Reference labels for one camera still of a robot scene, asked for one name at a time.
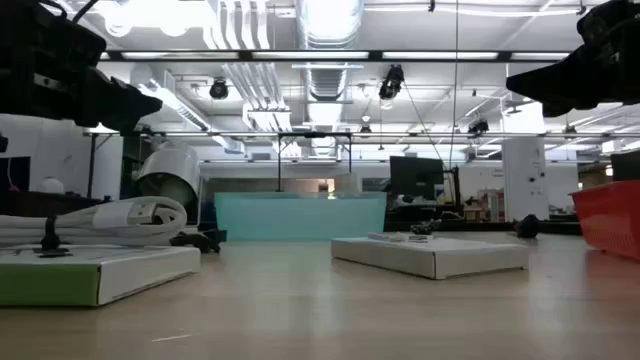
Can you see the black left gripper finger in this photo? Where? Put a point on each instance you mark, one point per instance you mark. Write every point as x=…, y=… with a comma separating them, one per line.
x=120, y=107

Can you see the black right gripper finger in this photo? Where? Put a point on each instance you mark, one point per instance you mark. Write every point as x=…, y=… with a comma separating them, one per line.
x=565, y=85

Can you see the black round object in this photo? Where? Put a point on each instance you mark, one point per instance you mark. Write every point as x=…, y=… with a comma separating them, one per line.
x=527, y=226

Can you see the green and white box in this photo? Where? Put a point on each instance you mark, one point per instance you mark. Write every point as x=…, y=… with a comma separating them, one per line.
x=130, y=272

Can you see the translucent teal plastic bin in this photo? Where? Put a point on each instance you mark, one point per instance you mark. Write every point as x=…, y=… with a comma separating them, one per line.
x=300, y=217

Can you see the white cylindrical projector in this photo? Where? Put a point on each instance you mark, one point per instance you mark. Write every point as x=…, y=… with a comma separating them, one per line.
x=170, y=167

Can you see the dark box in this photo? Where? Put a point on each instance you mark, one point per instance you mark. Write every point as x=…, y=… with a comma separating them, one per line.
x=626, y=166

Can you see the white building pillar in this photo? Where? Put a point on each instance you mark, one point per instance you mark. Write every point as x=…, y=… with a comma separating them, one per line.
x=525, y=180

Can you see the white globe lamp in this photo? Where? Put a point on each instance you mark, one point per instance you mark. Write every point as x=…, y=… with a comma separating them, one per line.
x=51, y=186

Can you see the dark screen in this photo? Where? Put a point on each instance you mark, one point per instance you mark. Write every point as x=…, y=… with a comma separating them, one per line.
x=15, y=172

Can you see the red plastic basket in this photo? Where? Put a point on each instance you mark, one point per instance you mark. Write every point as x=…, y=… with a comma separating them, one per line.
x=610, y=220

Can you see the black computer monitor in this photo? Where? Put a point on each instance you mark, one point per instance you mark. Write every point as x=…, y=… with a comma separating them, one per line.
x=415, y=175

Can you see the flat white cardboard box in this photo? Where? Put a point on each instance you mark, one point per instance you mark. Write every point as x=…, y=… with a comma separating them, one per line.
x=450, y=260

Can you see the small grey flat item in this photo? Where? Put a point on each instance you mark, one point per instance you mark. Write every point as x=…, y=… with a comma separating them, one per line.
x=419, y=238

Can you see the black ceiling camera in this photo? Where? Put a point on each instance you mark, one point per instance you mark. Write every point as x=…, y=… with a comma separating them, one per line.
x=218, y=90
x=391, y=82
x=478, y=127

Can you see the black table edge rail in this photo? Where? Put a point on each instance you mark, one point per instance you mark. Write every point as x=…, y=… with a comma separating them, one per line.
x=490, y=226

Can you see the black metal frame stand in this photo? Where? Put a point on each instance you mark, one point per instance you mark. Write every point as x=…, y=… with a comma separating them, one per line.
x=315, y=134

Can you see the silver ventilation duct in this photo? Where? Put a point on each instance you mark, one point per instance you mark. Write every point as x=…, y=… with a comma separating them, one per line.
x=330, y=25

